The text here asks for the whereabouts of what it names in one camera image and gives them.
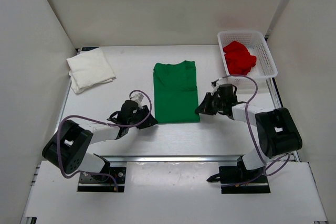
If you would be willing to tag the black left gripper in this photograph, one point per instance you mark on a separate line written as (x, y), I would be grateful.
(150, 121)

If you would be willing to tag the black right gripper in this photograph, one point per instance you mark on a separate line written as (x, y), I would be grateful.
(205, 108)

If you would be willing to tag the green t shirt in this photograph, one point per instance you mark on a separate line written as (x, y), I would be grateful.
(175, 93)

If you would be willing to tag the white t shirt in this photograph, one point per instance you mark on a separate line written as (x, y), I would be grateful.
(88, 69)

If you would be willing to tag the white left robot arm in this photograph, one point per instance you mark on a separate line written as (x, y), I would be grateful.
(68, 146)

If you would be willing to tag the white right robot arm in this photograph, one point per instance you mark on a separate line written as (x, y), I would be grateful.
(277, 132)

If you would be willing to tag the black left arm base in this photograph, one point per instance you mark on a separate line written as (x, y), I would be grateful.
(114, 183)

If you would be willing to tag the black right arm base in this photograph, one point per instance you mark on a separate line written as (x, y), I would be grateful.
(238, 180)

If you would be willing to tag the red t shirt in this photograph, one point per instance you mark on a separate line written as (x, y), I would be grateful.
(238, 58)

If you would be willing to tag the white plastic basket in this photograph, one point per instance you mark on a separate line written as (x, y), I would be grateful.
(256, 45)

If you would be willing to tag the aluminium front rail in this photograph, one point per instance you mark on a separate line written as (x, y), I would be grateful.
(94, 163)

